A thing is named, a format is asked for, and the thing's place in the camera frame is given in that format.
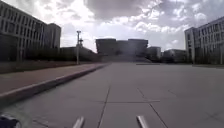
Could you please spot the wide dark twin-block building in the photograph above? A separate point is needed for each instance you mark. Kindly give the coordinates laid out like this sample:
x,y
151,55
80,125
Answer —
x,y
121,48

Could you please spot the grey stone slab plaza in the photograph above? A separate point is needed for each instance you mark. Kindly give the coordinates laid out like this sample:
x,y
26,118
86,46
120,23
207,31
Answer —
x,y
133,86

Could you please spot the reddish paved strip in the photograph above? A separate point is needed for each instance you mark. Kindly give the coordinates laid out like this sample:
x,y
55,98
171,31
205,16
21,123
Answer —
x,y
36,76

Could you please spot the small pale building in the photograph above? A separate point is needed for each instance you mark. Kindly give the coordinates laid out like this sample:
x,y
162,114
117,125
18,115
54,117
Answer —
x,y
154,53

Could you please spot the low grey building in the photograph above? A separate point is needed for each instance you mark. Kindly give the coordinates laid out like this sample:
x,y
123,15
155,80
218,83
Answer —
x,y
175,55

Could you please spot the lamp pole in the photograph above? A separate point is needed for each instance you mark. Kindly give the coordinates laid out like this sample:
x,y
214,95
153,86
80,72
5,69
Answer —
x,y
78,50

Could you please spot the grey raised kerb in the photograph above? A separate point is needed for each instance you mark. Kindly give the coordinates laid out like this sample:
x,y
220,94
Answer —
x,y
40,87

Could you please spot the pale grid-window building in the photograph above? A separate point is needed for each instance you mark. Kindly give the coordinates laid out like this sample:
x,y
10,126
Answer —
x,y
206,41

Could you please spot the tall grey office building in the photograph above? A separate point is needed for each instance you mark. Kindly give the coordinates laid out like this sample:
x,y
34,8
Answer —
x,y
23,36

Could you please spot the low dark building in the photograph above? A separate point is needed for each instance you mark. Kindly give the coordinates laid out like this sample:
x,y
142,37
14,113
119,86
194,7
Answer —
x,y
83,54

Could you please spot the robot's own part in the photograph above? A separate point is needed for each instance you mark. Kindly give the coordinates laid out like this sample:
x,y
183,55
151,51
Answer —
x,y
78,122
142,121

